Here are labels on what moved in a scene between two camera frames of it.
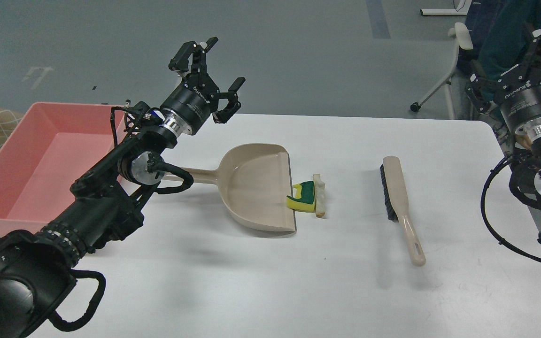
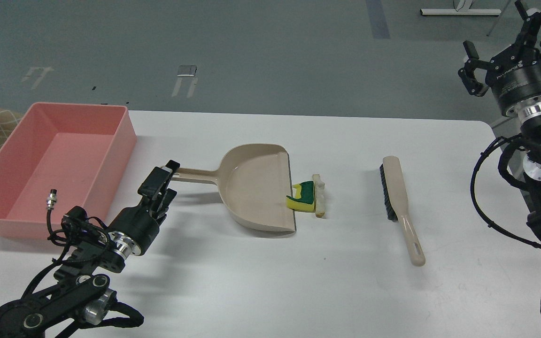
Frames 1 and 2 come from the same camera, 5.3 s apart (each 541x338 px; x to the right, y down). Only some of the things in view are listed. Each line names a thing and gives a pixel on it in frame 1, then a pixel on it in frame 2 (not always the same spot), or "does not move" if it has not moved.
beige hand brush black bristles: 397,205 does not move
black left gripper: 190,104 to 140,223
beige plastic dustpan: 253,180 does not move
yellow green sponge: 304,199 does not move
